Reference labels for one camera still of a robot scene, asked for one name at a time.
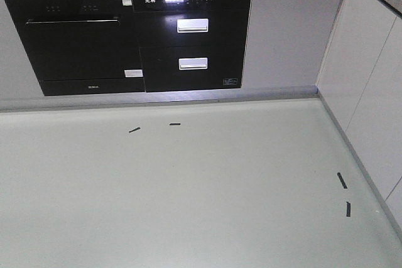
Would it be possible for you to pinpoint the grey glossy cabinet door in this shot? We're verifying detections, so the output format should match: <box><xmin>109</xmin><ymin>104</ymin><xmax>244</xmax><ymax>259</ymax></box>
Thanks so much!
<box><xmin>242</xmin><ymin>0</ymin><xmax>340</xmax><ymax>88</ymax></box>

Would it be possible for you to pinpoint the black built-in disinfection cabinet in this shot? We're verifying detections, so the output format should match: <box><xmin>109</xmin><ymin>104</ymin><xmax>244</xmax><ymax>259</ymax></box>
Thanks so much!
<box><xmin>133</xmin><ymin>0</ymin><xmax>251</xmax><ymax>92</ymax></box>

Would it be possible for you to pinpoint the silver lower drawer handle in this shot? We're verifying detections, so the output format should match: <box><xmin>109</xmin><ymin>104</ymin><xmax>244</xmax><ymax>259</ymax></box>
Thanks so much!
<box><xmin>178</xmin><ymin>58</ymin><xmax>208</xmax><ymax>71</ymax></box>

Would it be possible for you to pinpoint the black built-in dishwasher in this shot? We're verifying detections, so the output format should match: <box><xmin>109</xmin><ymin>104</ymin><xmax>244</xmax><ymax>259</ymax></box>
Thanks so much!
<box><xmin>5</xmin><ymin>0</ymin><xmax>145</xmax><ymax>96</ymax></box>

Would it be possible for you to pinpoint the silver upper drawer handle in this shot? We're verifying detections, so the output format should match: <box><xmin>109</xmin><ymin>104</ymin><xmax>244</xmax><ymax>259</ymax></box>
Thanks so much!
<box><xmin>177</xmin><ymin>18</ymin><xmax>209</xmax><ymax>33</ymax></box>

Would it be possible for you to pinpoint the silver drawer handle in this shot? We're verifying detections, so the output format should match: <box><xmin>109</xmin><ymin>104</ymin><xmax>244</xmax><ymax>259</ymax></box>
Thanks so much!
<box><xmin>178</xmin><ymin>58</ymin><xmax>208</xmax><ymax>71</ymax></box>
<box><xmin>177</xmin><ymin>18</ymin><xmax>209</xmax><ymax>33</ymax></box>

